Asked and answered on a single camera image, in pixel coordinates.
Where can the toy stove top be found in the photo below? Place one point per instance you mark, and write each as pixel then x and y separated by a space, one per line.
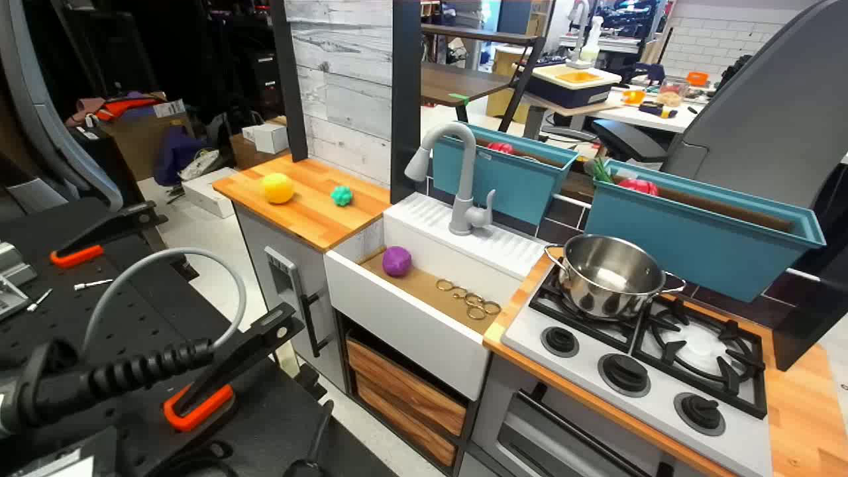
pixel 693 377

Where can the toy oven door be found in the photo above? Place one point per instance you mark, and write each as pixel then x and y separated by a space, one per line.
pixel 530 431

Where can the grey toy faucet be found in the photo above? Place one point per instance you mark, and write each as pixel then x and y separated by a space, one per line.
pixel 466 215

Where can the orange-handled clamp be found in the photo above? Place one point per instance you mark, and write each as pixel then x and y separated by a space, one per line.
pixel 214 386
pixel 92 241

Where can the teal planter box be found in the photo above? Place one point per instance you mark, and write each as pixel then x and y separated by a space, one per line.
pixel 519 172
pixel 715 238

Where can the stainless steel pot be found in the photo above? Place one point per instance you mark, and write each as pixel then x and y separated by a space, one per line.
pixel 608 276

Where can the left teal planter box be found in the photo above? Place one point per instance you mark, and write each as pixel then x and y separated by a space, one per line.
pixel 519 172

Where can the green toy grape bunch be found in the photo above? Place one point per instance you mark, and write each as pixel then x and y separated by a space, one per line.
pixel 343 194

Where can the metal rings in sink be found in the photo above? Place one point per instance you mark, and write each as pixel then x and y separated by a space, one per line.
pixel 466 299

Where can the purple plush ball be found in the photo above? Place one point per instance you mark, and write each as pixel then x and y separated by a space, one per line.
pixel 396 260

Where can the far orange-handled clamp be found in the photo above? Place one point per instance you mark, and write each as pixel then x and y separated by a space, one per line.
pixel 92 241

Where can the right teal planter box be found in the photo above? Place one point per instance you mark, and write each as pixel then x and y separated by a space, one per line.
pixel 715 238

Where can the white toy sink basin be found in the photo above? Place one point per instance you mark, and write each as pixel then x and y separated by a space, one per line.
pixel 437 315

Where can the white cabinet with black handle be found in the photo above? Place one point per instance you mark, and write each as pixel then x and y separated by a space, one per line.
pixel 291 272

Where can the near orange-handled clamp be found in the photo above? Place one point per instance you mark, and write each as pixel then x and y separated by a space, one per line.
pixel 214 386

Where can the cardboard box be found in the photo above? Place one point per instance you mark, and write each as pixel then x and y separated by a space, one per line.
pixel 140 133

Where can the grey office chair back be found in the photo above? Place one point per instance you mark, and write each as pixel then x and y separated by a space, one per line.
pixel 780 127

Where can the yellow-orange round plushie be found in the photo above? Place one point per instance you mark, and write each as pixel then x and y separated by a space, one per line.
pixel 275 190

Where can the wooden drawer front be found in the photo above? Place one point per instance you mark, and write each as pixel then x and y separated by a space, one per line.
pixel 412 404

